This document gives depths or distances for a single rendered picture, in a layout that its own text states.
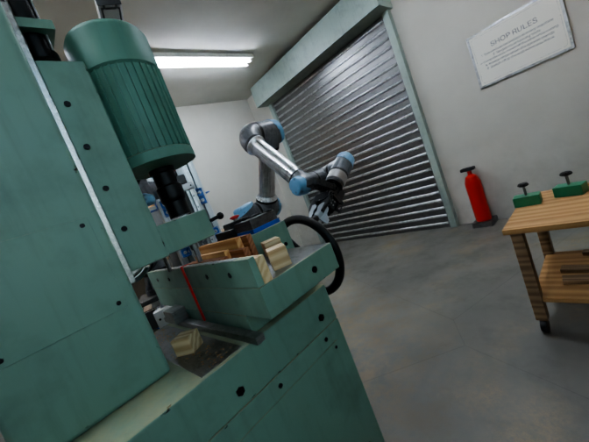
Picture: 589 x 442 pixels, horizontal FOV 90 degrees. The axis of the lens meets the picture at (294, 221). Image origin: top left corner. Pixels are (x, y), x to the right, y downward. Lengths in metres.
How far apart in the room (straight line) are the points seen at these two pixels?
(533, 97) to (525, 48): 0.39
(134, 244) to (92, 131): 0.23
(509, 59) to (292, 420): 3.15
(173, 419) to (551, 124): 3.25
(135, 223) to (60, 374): 0.27
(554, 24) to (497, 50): 0.37
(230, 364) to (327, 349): 0.24
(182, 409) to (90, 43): 0.71
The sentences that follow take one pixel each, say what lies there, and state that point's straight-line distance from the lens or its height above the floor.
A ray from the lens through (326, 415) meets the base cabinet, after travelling 0.77.
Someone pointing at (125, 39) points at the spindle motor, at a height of 1.46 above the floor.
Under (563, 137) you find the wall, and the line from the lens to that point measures 3.35.
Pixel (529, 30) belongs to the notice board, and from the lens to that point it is 3.35.
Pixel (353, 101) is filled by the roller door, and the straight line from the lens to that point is 3.95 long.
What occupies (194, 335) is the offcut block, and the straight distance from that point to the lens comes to 0.69.
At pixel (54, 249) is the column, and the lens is 0.61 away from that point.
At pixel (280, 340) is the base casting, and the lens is 0.64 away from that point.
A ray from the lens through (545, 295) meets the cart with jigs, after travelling 1.77.
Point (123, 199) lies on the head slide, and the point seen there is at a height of 1.14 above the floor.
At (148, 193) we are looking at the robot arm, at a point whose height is 1.22.
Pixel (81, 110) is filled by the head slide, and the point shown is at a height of 1.32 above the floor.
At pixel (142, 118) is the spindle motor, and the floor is 1.29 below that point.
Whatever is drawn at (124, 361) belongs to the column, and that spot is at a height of 0.87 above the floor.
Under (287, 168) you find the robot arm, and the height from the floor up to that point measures 1.12.
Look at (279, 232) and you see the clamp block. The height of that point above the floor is 0.93.
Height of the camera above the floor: 1.04
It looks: 6 degrees down
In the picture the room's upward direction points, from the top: 21 degrees counter-clockwise
